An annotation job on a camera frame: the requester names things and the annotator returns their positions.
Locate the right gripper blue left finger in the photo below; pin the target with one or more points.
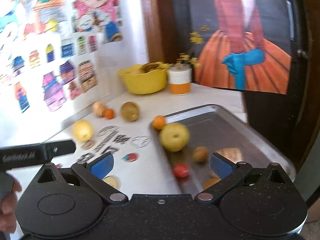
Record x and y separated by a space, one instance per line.
102 166

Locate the orange fruit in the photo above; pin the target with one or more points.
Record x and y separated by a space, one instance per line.
210 182

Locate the brown russet pear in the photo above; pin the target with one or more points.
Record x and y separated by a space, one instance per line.
130 111

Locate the yellow plastic bowl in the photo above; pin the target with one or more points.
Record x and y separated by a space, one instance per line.
143 79

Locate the striped pepino melon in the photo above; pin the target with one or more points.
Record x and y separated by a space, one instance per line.
98 109

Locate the small red tomato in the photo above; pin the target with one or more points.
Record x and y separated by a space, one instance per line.
181 170

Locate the yellow round pear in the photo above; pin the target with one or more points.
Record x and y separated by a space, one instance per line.
82 131

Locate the white and orange cup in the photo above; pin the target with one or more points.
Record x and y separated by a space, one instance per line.
179 79

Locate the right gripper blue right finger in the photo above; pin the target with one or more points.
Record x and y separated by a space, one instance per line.
221 166

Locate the houses drawing paper sheet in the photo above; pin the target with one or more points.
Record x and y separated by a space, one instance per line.
51 75

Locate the cartoon girl bear poster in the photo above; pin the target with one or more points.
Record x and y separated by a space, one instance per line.
99 16

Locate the small brown kiwi fruit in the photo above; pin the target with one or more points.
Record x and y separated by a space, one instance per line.
200 154

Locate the yellow artificial flower sprig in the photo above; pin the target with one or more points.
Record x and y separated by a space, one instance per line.
188 58

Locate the girl in orange dress painting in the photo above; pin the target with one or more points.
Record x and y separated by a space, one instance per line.
243 44

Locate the person's left hand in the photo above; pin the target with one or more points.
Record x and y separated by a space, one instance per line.
8 217

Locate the metal baking tray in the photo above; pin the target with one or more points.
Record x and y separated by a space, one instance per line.
215 128

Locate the large yellow pear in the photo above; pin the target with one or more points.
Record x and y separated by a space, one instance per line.
174 137

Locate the striped tan melon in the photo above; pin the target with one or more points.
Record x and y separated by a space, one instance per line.
232 154

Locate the brown wooden door frame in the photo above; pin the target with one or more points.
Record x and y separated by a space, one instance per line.
160 30

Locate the small orange tangerine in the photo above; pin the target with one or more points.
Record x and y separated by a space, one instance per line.
109 113
158 122

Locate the white printed tablecloth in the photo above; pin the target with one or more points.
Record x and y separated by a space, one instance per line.
137 164

